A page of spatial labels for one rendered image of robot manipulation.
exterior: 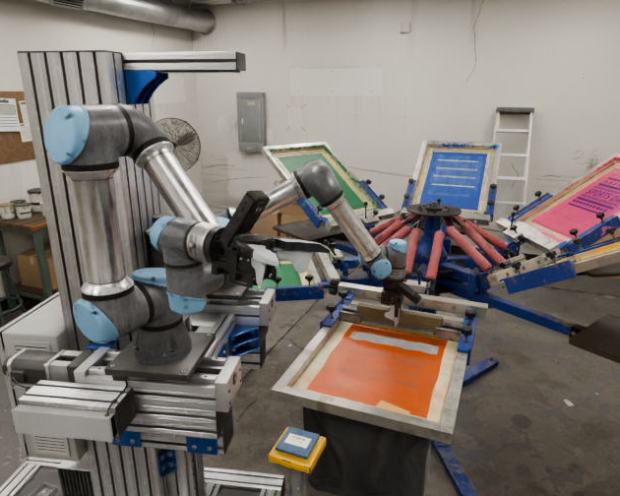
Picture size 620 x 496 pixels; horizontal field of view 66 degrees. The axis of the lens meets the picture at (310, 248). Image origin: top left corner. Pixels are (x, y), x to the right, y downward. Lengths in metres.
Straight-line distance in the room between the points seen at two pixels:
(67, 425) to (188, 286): 0.58
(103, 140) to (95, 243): 0.23
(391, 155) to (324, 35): 1.65
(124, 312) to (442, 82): 5.21
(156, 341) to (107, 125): 0.55
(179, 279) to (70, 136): 0.36
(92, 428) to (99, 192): 0.60
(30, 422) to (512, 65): 5.47
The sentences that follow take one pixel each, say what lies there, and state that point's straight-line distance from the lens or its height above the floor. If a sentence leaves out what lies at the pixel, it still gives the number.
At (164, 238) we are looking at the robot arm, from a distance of 0.96.
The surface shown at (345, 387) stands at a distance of 1.74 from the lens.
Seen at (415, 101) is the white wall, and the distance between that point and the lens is 6.05.
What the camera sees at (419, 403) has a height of 0.95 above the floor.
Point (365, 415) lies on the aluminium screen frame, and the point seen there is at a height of 0.98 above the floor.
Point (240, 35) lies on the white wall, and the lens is 6.89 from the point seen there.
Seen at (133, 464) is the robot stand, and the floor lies 0.74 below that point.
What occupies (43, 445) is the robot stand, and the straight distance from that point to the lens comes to 1.92.
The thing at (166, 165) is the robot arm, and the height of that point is 1.77.
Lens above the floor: 1.93
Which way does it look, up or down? 18 degrees down
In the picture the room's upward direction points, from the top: straight up
